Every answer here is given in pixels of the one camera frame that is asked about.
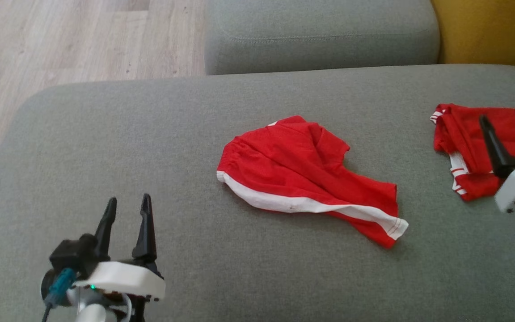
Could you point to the grey sofa seat cushion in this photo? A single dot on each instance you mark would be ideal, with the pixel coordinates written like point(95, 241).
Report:
point(320, 27)

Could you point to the yellow sofa back cushion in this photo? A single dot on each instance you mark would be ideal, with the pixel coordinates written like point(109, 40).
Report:
point(494, 31)

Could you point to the large grey fabric sofa ottoman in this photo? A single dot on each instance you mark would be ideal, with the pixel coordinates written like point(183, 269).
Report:
point(239, 268)

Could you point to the red shorts with 23 print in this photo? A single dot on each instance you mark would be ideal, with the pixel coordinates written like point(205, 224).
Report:
point(293, 161)

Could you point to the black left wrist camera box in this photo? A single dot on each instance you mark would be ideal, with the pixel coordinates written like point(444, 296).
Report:
point(72, 255)

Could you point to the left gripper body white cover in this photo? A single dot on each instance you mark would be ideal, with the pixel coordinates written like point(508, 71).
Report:
point(123, 279)

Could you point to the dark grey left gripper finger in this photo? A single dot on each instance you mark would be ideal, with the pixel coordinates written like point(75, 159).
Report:
point(105, 237)
point(145, 241)

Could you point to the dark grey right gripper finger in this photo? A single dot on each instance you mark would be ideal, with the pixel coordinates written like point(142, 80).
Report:
point(499, 156)

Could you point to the red jersey with white panel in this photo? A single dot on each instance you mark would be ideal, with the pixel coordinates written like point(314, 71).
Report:
point(463, 134)

